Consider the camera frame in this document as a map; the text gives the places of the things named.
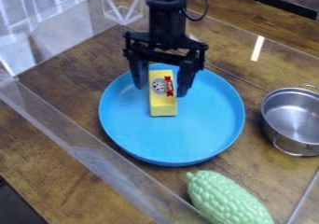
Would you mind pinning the yellow butter block toy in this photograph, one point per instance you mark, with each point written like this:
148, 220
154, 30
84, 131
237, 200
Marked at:
162, 100

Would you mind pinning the green bitter gourd toy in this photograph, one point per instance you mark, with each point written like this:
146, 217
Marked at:
222, 201

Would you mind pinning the clear acrylic barrier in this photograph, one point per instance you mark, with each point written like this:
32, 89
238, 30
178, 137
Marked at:
60, 56

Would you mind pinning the silver steel pot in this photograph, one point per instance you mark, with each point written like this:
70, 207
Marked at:
289, 120

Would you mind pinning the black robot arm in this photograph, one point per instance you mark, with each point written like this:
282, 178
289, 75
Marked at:
166, 19

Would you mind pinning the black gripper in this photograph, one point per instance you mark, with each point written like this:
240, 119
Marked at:
181, 51

